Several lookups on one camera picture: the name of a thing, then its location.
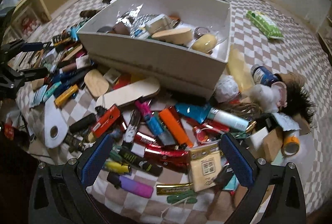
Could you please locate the teal packet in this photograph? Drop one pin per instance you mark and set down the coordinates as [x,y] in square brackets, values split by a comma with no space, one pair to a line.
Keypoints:
[193,111]

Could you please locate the purple lighter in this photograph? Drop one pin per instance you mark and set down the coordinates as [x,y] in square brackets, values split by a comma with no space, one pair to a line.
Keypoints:
[137,186]

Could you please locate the wooden oval block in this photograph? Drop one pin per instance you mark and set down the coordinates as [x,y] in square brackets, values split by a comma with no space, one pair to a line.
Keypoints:
[172,35]

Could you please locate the white fluffy toy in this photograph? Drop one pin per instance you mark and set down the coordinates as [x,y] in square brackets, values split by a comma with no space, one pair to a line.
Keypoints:
[262,95]

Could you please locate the red orange carton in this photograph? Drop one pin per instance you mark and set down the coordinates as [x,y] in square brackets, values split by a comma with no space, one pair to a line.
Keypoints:
[106,120]

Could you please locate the black foam cylinder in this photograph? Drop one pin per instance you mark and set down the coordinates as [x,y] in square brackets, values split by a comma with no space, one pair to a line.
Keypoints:
[81,121]

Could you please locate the clear crinkled plastic bag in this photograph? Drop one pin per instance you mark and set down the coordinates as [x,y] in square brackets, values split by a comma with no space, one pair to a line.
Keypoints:
[129,15]

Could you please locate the grey tape roll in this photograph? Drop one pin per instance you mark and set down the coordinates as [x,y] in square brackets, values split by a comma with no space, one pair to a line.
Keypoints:
[102,29]

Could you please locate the white paper ball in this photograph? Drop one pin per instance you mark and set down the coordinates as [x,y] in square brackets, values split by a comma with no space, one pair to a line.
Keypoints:
[227,88]

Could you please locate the black haired troll doll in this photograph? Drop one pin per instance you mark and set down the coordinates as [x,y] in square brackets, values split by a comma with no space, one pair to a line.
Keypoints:
[298,99]

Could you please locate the clear box with red print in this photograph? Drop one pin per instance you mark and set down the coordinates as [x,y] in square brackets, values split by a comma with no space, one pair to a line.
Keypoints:
[28,22]

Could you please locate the yellow translucent bottle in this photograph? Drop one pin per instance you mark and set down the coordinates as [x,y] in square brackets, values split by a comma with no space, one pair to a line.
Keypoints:
[237,68]

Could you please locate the pale blue paper packet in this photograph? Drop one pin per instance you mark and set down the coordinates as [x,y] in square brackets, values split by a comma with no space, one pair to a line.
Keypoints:
[285,120]

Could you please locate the small white carton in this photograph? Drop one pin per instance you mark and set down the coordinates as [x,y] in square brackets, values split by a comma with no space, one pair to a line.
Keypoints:
[112,76]

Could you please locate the white tube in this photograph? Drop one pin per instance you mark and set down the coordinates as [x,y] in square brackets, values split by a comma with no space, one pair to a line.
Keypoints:
[228,117]

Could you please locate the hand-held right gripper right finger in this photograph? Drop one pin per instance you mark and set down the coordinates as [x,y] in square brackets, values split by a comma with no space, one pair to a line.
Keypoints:
[237,161]

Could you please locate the yellow tape roll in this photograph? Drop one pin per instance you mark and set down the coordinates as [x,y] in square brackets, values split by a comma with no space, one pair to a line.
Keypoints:
[290,143]

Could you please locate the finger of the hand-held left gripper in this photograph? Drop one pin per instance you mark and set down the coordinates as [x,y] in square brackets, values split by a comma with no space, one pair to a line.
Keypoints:
[33,74]
[33,46]

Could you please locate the black gold patterned knife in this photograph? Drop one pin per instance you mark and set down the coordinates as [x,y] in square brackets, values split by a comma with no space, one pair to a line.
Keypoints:
[74,141]

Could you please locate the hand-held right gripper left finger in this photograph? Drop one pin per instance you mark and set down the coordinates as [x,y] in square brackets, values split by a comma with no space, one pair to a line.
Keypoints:
[96,159]

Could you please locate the red foil packet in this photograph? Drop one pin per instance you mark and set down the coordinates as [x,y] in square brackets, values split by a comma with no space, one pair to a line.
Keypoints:
[163,154]

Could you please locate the blue labelled bottle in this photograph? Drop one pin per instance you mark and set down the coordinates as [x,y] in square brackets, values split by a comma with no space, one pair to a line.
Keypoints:
[262,75]

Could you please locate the white cardboard box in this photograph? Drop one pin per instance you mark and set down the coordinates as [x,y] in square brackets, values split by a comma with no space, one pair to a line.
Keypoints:
[155,58]

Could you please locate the checkered bedsheet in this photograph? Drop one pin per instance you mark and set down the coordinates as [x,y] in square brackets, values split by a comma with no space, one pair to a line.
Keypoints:
[285,58]

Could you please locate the blue white mask packet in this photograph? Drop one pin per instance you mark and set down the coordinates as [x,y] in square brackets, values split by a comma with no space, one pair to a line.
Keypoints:
[141,32]

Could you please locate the brown fur tail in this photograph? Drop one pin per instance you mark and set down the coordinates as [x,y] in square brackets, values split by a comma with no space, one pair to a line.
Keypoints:
[87,14]

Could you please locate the pale wooden oval plate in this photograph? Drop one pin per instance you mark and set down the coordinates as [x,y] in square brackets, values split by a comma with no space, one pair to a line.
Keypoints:
[96,82]

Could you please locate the brown cardboard block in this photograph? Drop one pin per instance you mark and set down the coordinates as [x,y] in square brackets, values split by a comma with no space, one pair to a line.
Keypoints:
[271,145]

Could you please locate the black tube gold print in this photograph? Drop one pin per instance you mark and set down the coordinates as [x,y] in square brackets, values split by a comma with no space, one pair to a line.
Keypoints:
[140,161]

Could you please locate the yellow sponge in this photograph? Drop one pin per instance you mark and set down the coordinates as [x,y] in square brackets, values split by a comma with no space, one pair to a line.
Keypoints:
[205,42]

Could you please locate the green tissue packet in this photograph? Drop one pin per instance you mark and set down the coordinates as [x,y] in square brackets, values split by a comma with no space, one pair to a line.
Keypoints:
[264,24]

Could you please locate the long pale wooden board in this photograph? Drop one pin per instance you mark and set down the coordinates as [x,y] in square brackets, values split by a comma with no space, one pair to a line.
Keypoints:
[129,94]

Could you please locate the blue lighter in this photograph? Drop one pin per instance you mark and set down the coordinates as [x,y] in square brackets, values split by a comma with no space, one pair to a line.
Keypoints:
[74,31]

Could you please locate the beige card packet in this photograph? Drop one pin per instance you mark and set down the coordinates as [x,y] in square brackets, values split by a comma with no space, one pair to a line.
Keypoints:
[205,167]

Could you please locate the brown leather wallet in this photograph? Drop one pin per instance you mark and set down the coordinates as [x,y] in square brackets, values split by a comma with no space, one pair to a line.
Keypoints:
[174,17]

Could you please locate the gold foil bar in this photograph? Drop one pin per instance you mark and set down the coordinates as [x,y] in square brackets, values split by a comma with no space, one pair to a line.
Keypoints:
[173,189]

